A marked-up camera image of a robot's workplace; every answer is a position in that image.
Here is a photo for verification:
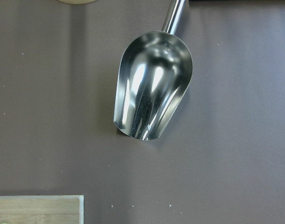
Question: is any bamboo cutting board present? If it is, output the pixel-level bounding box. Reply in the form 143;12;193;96
0;195;84;224

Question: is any wooden stand base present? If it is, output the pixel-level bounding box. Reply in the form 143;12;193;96
58;0;96;5

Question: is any metal scoop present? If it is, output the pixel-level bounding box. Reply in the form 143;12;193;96
113;0;193;140

